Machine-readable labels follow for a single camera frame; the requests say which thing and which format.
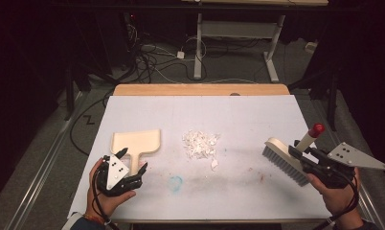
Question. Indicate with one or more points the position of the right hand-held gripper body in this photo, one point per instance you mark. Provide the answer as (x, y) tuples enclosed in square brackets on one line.
[(350, 156)]

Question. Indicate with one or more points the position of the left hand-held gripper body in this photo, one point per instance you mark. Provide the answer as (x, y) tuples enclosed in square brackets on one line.
[(117, 172)]

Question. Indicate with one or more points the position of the cream plastic dustpan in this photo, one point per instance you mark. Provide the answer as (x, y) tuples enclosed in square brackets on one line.
[(138, 142)]

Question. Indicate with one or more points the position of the pile of white paper scraps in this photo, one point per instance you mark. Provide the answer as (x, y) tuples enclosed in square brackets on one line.
[(200, 145)]

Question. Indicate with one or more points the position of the person's left hand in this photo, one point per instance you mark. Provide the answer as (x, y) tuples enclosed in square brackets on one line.
[(101, 201)]

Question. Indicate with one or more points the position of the person's right hand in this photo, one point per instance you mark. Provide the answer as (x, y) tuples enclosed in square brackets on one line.
[(340, 199)]

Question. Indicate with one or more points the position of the black metal stand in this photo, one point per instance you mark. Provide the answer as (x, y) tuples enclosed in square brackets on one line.
[(69, 96)]

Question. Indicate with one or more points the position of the white table cover sheet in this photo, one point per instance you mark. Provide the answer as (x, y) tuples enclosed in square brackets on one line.
[(213, 118)]

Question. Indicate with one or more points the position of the white power strip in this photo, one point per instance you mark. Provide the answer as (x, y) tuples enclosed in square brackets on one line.
[(310, 47)]

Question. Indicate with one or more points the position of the white power adapter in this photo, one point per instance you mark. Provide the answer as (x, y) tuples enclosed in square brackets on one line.
[(180, 55)]

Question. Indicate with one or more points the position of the metal floor rail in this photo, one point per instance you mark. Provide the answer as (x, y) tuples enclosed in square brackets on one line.
[(371, 204), (43, 169)]

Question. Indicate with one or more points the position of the white metal desk frame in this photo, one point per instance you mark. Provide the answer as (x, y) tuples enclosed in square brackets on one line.
[(235, 29)]

